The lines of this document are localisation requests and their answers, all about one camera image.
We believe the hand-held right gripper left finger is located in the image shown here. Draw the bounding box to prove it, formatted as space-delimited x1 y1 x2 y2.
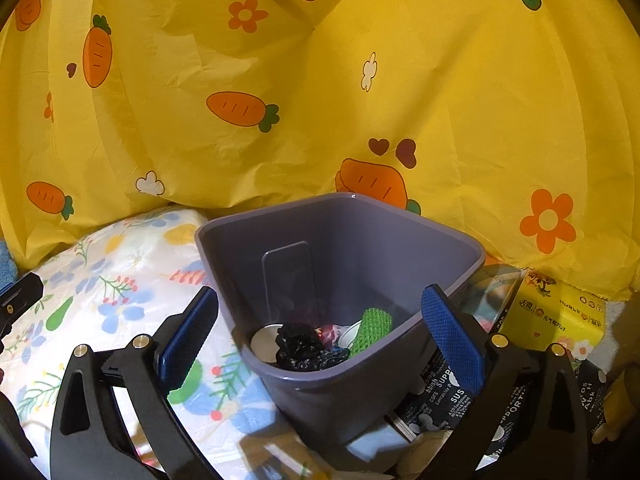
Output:
49 286 221 480

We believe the yellow soft object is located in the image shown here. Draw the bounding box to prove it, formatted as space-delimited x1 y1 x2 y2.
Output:
592 370 640 441

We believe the orange print paper cup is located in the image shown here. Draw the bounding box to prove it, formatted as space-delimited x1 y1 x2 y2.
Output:
339 322 362 352

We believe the blue plush toy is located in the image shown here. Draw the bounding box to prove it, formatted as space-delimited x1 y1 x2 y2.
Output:
0 242 16 286

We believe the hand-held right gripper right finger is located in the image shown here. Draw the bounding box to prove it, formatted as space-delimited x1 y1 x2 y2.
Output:
415 284 588 480

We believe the black white-print bag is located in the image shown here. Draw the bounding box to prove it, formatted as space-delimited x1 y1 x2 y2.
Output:
387 320 640 471

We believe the yellow carton box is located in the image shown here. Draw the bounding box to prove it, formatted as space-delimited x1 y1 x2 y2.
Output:
500 267 607 361

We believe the yellow carrot print curtain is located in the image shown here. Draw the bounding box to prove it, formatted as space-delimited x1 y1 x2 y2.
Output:
0 0 640 301

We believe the black plastic bag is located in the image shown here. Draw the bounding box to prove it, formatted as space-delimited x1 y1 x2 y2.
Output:
275 323 351 372

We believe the grey plastic bin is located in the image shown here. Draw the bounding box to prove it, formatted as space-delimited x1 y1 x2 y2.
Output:
195 192 486 456

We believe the pastel packet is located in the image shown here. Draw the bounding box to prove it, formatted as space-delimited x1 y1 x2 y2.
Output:
460 264 526 333

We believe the grid print paper cup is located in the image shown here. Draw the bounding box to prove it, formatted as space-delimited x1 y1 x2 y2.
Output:
250 325 282 366

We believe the floral plastic tablecloth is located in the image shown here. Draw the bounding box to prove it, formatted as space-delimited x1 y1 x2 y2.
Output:
0 207 301 480

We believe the green foam net sleeve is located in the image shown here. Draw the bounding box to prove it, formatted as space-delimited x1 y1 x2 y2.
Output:
348 308 393 358

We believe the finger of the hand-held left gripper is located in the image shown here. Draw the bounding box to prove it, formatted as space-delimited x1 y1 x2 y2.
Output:
0 272 45 341

